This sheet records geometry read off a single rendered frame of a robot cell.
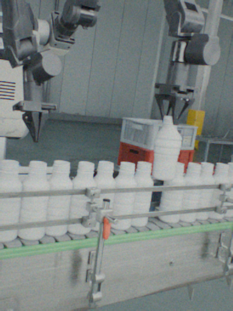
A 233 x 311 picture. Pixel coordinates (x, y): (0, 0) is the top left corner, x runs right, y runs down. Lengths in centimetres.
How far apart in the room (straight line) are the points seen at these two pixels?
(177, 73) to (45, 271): 56
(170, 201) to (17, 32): 59
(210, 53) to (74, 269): 58
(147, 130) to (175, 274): 231
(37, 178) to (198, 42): 48
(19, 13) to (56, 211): 49
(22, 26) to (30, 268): 59
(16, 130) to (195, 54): 73
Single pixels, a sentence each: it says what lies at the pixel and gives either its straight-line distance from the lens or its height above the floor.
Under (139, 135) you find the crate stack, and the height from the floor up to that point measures 99.
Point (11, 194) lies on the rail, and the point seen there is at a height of 111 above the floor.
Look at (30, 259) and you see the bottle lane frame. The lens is 86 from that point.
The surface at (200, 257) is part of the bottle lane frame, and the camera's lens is 119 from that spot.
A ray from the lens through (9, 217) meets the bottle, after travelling 83.
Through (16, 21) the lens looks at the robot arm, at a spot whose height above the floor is 147.
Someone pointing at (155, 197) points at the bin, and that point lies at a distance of 188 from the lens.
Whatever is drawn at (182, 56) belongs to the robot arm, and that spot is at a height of 144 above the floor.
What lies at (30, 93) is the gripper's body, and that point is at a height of 130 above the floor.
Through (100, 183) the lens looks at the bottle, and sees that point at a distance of 92.
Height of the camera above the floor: 134
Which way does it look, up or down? 10 degrees down
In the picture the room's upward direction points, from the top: 8 degrees clockwise
